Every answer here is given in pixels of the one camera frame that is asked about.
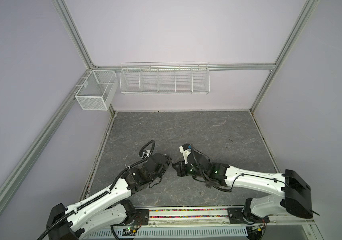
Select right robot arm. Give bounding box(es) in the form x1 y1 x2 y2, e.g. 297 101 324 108
173 144 316 224

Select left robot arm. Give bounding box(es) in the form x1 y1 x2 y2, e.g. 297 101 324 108
39 140 172 240

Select white mesh box basket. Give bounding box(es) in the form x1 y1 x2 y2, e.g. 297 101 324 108
75 70 118 111

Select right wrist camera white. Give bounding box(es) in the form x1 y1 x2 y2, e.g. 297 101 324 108
180 143 193 165

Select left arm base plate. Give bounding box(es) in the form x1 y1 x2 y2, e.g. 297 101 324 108
115 209 149 226

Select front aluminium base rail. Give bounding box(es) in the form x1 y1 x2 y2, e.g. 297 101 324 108
65 204 316 230

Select white vented cable duct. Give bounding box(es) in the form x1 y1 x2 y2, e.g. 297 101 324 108
85 226 249 240

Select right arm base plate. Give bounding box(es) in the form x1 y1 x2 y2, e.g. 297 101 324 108
227 207 270 225

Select white wire shelf basket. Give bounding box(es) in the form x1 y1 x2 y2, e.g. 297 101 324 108
120 62 211 95

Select aluminium frame rails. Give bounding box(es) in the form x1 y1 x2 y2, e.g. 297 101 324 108
0 0 320 229

